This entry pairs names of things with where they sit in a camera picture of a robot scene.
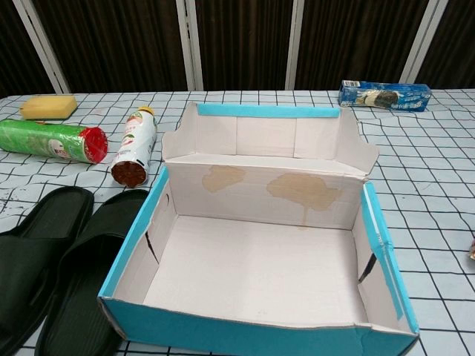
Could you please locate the checkered tablecloth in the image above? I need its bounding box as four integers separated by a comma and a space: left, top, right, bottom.
0, 88, 475, 356

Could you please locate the light blue shoe box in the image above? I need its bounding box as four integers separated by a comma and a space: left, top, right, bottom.
96, 100, 420, 356

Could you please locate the white drink bottle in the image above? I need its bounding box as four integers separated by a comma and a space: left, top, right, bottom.
110, 106, 158, 187

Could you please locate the black slipper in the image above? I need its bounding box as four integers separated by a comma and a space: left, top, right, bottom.
34, 188, 150, 356
0, 186, 95, 356

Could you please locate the black white-framed folding screen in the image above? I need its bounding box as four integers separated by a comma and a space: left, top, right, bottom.
0, 0, 475, 98

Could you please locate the yellow sponge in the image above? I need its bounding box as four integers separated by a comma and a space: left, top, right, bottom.
20, 95, 78, 121

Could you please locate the blue snack package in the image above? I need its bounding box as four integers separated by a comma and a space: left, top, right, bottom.
338, 79, 432, 113

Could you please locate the green chips can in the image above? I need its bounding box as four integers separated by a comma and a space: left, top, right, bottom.
0, 118, 109, 165

